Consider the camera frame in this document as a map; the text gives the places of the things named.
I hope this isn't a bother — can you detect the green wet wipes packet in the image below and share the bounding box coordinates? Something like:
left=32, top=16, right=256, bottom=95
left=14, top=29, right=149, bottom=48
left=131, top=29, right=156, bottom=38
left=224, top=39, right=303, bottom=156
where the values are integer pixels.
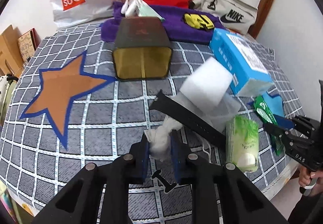
left=254, top=96, right=284, bottom=156

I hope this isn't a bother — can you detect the light green tissue pack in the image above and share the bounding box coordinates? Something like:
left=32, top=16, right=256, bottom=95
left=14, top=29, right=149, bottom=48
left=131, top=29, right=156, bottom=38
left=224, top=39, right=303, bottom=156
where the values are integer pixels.
left=225, top=115, right=259, bottom=172

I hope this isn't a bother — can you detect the white sponge block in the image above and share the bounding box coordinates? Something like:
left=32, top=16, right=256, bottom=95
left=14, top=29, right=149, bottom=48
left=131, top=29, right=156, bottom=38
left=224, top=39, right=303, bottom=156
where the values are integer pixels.
left=180, top=57, right=233, bottom=114

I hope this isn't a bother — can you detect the black watch strap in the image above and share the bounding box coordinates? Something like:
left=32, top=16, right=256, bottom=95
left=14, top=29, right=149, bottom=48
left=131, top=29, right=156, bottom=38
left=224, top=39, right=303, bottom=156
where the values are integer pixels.
left=148, top=89, right=228, bottom=150

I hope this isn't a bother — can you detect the yellow Adidas mini bag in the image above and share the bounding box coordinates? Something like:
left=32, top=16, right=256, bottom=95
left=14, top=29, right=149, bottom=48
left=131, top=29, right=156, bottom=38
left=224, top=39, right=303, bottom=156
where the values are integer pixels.
left=182, top=13, right=215, bottom=31

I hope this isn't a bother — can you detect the person's right hand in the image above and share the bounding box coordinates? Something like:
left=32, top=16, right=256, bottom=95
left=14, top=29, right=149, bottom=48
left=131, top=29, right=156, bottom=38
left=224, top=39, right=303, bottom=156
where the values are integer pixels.
left=298, top=166, right=323, bottom=189

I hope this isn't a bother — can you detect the blue tissue box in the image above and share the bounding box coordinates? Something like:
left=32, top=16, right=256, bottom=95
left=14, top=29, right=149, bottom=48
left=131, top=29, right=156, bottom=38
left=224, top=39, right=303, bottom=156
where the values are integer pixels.
left=209, top=28, right=274, bottom=97

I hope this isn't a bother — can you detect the grey Nike waist bag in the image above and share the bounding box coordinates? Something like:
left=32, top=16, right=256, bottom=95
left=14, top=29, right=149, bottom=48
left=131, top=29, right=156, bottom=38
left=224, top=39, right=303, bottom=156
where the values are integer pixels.
left=191, top=0, right=257, bottom=34

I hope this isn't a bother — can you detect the purple towel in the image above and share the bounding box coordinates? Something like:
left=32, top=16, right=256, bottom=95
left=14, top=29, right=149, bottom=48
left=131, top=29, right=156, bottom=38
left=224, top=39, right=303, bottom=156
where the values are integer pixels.
left=101, top=2, right=225, bottom=48

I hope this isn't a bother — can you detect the dark green tea tin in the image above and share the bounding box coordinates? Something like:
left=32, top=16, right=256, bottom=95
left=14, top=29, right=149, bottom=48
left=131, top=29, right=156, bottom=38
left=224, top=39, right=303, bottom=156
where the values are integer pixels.
left=112, top=17, right=173, bottom=80

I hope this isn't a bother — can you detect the wooden bed headboard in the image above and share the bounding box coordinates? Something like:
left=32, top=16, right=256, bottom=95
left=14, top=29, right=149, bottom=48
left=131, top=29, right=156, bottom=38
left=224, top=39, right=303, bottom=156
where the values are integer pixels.
left=0, top=25, right=24, bottom=77

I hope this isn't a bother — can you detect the brown patterned book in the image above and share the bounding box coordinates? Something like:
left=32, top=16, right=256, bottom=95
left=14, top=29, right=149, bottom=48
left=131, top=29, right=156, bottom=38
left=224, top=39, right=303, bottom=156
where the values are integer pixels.
left=18, top=28, right=40, bottom=63

